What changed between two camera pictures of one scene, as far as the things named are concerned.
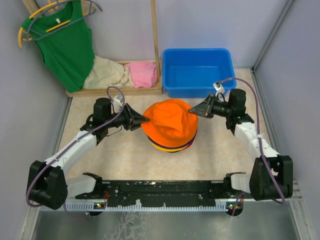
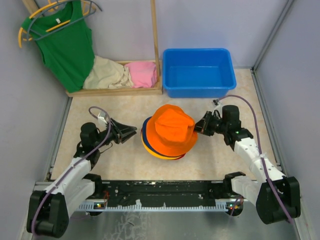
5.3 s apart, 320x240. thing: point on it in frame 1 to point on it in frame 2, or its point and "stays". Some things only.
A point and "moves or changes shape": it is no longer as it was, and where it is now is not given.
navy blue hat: [176, 147] to [145, 135]
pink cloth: [142, 74] stays
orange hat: [171, 123] moves or changes shape
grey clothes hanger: [42, 12] stays
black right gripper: [205, 108] to [202, 126]
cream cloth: [105, 73] stays
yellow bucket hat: [168, 149] to [154, 154]
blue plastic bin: [191, 72] stays
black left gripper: [133, 119] to [123, 129]
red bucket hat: [190, 145] to [182, 156]
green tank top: [66, 42] stays
